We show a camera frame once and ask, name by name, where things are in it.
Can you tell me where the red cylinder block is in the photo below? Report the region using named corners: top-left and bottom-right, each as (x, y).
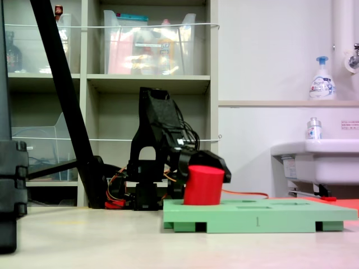
top-left (183, 165), bottom-right (225, 206)

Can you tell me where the red table clamp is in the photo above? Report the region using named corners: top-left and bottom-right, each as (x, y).
top-left (104, 198), bottom-right (126, 210)

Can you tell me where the green shape sorting board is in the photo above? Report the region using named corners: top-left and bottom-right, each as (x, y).
top-left (162, 198), bottom-right (358, 234)

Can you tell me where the white sink sticker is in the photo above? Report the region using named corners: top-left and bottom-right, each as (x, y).
top-left (281, 155), bottom-right (298, 180)

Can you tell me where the beige shelf unit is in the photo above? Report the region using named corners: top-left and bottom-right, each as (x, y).
top-left (0, 0), bottom-right (220, 208)

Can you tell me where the small clear bottle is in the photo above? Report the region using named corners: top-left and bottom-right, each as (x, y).
top-left (306, 117), bottom-right (323, 140)

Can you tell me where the white sink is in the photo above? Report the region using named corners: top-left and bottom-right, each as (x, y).
top-left (270, 138), bottom-right (359, 186)

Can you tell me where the black tripod brace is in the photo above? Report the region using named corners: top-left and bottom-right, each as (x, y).
top-left (27, 159), bottom-right (79, 180)

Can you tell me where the clear bin with supplies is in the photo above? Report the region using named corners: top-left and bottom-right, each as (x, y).
top-left (103, 10), bottom-right (197, 76)

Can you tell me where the rod with red tip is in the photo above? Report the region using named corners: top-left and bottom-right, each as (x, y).
top-left (288, 190), bottom-right (338, 202)

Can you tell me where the clear plastic file bin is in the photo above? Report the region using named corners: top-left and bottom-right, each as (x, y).
top-left (11, 112), bottom-right (79, 182)

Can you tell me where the white pump soap bottle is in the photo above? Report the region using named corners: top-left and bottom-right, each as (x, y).
top-left (308, 55), bottom-right (338, 101)

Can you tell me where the clear plastic storage bin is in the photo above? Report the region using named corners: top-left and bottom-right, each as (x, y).
top-left (4, 13), bottom-right (73, 75)

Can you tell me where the metal faucet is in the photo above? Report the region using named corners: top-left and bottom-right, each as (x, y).
top-left (344, 43), bottom-right (359, 74)

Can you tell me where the dark glass bottle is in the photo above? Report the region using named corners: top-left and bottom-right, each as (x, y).
top-left (4, 30), bottom-right (24, 73)

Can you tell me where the long orange wire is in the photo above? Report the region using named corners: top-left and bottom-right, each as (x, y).
top-left (221, 189), bottom-right (270, 200)

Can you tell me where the white cord across shelf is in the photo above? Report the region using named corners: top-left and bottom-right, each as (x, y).
top-left (11, 134), bottom-right (223, 142)
top-left (4, 22), bottom-right (220, 30)

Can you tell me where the short orange wire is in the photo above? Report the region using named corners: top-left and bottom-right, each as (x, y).
top-left (107, 166), bottom-right (127, 203)

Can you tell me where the red wall label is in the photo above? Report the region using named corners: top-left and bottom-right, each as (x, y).
top-left (340, 120), bottom-right (359, 131)

